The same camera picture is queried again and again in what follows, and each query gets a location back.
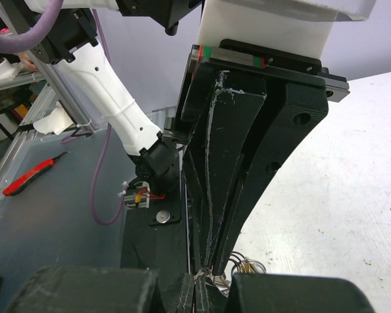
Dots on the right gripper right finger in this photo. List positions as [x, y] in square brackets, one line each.
[282, 293]

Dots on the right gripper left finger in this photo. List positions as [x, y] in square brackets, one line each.
[101, 289]

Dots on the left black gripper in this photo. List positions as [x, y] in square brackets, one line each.
[231, 159]

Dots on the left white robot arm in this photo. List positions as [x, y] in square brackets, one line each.
[65, 34]

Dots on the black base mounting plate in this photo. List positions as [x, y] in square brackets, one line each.
[156, 230]

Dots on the red utility knife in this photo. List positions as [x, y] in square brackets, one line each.
[20, 184]

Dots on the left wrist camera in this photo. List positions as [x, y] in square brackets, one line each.
[299, 27]

